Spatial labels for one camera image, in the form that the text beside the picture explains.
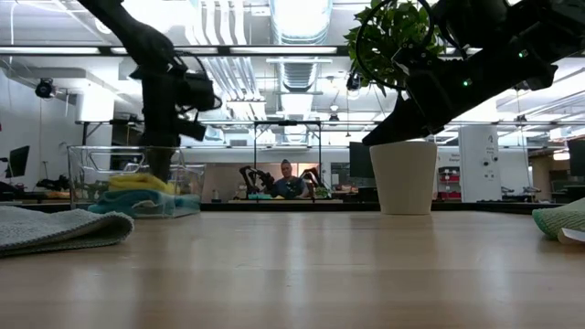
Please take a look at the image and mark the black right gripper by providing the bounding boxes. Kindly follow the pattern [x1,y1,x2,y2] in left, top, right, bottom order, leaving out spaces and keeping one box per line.
[363,43,558,146]

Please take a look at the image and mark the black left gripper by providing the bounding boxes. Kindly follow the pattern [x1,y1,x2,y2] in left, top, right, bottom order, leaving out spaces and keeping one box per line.
[130,62,207,182]

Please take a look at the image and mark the yellow microfiber towel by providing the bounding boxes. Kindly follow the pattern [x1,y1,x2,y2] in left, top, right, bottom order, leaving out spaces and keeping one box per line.
[108,172,177,196]

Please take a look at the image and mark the light blue teal-edged towel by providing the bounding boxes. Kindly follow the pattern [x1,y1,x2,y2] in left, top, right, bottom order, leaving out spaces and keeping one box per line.
[101,189,202,207]

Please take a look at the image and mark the teal fluffy microfiber towel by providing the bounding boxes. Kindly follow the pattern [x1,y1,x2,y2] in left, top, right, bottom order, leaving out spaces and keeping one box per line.
[89,198,202,218]

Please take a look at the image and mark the grey microfiber towel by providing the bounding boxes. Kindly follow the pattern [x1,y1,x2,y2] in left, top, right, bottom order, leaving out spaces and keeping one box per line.
[0,205,134,257]

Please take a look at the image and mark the green microfiber towel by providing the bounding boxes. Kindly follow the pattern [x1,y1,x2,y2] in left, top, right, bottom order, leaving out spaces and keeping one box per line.
[532,196,585,246]

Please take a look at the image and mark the black monitor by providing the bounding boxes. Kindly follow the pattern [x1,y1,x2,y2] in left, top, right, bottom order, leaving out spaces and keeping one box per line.
[349,141,377,180]
[568,139,585,178]
[5,145,31,179]

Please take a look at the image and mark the potted green plant white pot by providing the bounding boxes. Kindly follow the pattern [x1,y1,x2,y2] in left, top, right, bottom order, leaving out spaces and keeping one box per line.
[343,0,447,216]

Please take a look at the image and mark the red storage bins shelf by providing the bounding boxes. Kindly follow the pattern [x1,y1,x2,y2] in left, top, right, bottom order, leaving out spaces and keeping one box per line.
[437,165,463,202]

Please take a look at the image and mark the background robot arms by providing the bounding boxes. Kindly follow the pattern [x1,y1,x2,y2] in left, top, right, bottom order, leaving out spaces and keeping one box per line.
[238,164,330,200]

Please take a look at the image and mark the clear plastic bin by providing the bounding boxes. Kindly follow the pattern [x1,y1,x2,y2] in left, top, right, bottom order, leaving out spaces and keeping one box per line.
[67,144,207,218]

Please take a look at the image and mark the person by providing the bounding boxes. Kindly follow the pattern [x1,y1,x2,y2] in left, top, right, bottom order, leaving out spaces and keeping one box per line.
[269,158,312,200]

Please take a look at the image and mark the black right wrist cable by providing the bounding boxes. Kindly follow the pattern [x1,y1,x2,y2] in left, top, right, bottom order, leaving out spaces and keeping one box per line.
[355,0,435,91]

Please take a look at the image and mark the black background rig frame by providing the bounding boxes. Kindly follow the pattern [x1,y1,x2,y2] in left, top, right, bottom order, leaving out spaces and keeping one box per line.
[253,120,324,202]

